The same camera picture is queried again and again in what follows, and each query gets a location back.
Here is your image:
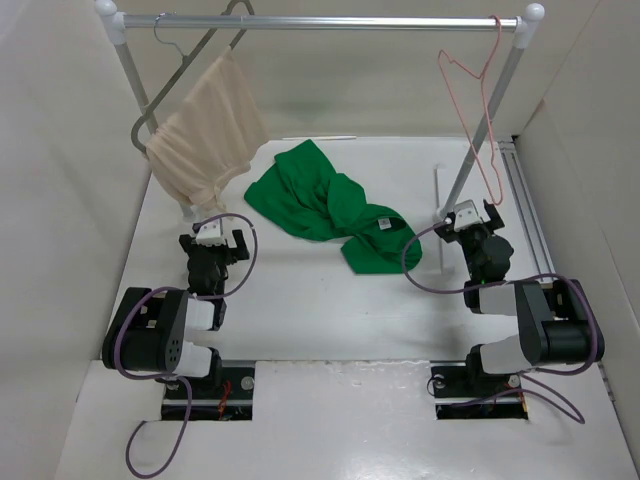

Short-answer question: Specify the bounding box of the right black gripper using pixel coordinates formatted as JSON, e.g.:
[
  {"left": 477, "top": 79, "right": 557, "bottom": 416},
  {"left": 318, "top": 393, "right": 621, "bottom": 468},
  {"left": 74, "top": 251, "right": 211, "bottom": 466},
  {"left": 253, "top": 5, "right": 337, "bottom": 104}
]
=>
[{"left": 434, "top": 201, "right": 504, "bottom": 280}]

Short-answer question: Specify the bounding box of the pink wire hanger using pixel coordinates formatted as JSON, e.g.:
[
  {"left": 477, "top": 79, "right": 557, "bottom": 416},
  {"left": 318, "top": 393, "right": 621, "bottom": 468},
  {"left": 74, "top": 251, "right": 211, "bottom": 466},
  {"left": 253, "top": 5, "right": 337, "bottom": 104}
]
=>
[{"left": 437, "top": 15, "right": 505, "bottom": 206}]

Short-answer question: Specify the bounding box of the green t shirt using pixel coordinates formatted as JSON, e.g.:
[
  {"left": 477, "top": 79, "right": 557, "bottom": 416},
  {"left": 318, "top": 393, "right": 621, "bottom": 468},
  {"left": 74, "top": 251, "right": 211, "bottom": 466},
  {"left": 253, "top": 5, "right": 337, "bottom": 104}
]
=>
[{"left": 244, "top": 140, "right": 423, "bottom": 275}]

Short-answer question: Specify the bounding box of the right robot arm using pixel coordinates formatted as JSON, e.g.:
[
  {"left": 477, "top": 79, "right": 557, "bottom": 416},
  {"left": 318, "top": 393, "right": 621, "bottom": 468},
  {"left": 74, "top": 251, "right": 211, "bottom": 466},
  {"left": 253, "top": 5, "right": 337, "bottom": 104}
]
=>
[{"left": 432, "top": 200, "right": 605, "bottom": 398}]

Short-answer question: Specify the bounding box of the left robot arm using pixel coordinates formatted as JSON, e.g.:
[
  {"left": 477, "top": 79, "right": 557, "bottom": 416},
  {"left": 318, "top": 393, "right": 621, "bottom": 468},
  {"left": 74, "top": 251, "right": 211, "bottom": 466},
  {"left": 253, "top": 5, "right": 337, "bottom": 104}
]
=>
[{"left": 101, "top": 229, "right": 250, "bottom": 397}]

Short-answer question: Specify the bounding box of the grey plastic hanger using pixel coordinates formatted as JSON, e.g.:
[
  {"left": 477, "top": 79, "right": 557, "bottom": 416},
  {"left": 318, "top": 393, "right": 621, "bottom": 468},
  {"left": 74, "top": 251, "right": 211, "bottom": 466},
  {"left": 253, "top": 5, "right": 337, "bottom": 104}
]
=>
[{"left": 130, "top": 0, "right": 255, "bottom": 155}]

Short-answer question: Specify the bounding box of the beige cloth garment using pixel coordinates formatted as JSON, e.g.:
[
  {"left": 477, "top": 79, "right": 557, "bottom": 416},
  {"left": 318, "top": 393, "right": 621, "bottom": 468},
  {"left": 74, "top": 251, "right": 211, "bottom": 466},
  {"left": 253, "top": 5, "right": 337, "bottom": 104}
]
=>
[{"left": 145, "top": 48, "right": 269, "bottom": 211}]

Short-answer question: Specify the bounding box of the metal clothes rack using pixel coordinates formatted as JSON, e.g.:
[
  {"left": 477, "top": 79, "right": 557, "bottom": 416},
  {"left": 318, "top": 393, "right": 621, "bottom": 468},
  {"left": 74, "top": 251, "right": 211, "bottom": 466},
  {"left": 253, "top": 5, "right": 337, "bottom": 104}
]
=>
[{"left": 94, "top": 1, "right": 545, "bottom": 221}]

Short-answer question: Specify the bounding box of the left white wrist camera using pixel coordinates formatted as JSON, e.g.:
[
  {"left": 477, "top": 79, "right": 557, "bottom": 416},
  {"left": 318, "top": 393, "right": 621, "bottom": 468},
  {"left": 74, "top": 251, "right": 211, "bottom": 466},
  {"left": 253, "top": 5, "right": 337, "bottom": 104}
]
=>
[{"left": 193, "top": 219, "right": 225, "bottom": 247}]

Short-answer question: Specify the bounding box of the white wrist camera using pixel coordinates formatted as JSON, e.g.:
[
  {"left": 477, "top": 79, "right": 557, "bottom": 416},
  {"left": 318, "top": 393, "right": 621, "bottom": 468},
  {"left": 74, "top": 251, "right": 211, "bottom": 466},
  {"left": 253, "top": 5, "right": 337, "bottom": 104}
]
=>
[
  {"left": 447, "top": 200, "right": 484, "bottom": 232},
  {"left": 193, "top": 219, "right": 225, "bottom": 247}
]

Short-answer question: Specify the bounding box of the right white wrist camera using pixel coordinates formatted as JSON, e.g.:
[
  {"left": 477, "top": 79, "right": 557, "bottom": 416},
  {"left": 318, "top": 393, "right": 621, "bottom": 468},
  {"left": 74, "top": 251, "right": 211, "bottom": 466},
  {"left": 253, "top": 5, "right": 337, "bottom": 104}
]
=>
[{"left": 447, "top": 200, "right": 484, "bottom": 232}]

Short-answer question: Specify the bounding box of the aluminium rail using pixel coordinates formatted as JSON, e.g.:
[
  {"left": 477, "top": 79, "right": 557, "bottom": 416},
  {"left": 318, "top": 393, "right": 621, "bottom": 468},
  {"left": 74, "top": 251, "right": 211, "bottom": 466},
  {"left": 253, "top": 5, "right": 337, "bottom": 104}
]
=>
[{"left": 497, "top": 139, "right": 554, "bottom": 273}]

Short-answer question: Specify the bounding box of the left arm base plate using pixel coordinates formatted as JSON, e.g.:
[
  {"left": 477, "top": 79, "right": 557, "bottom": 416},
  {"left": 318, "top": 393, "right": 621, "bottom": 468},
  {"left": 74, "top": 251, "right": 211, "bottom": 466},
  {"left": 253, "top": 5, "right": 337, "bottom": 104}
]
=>
[{"left": 160, "top": 361, "right": 256, "bottom": 422}]

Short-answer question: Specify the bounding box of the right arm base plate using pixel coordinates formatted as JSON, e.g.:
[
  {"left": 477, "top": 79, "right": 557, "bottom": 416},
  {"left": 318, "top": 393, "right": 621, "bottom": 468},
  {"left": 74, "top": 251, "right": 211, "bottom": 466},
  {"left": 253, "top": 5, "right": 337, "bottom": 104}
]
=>
[{"left": 427, "top": 362, "right": 528, "bottom": 420}]

